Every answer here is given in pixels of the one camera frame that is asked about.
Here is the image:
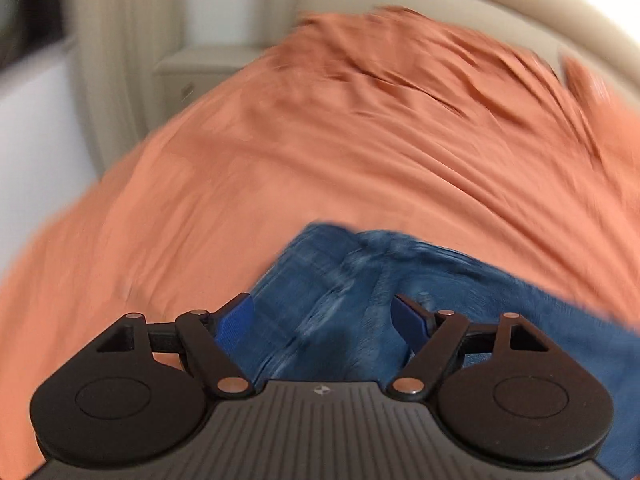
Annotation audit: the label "blue denim pants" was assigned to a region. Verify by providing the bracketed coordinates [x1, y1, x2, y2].
[247, 221, 640, 480]

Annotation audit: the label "dark window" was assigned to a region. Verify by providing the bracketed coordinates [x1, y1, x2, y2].
[0, 0, 63, 66]

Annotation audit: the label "orange pillow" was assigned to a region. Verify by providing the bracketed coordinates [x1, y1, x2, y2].
[561, 54, 640, 128]

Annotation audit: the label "beige nightstand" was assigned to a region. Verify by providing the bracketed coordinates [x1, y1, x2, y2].
[151, 42, 275, 126]

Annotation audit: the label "beige upholstered bed headboard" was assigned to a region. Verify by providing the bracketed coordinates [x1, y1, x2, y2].
[295, 0, 640, 92]

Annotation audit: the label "beige pleated curtain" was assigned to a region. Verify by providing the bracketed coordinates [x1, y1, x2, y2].
[74, 0, 193, 173]

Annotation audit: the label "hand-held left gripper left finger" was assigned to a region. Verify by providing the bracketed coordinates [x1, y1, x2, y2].
[95, 292, 256, 401]

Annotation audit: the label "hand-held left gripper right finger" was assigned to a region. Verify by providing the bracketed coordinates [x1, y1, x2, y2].
[389, 294, 552, 403]

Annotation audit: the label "orange duvet cover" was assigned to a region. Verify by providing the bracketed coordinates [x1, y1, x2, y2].
[0, 5, 640, 480]

